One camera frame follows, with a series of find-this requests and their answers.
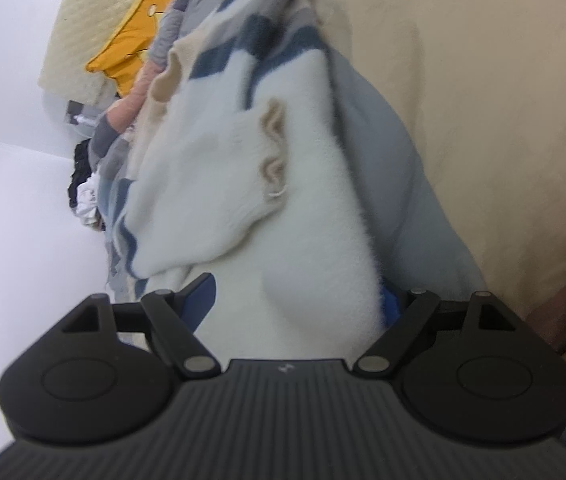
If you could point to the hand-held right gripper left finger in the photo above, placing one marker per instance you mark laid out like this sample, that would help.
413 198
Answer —
199 297

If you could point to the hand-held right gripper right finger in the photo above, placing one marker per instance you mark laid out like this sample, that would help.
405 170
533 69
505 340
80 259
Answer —
389 305

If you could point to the cream sweater with blue stripes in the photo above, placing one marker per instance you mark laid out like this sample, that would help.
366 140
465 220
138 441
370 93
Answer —
263 210

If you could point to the black clothing pile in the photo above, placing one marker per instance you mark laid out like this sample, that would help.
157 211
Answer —
79 175

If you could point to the patchwork checked quilt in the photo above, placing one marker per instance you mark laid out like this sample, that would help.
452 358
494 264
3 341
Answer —
463 110

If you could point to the white spray bottle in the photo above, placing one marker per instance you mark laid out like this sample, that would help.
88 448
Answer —
85 120

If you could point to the yellow pillow with crown print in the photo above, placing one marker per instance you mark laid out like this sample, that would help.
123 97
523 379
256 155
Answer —
135 45

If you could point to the cream quilted headboard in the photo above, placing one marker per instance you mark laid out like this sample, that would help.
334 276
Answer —
83 35

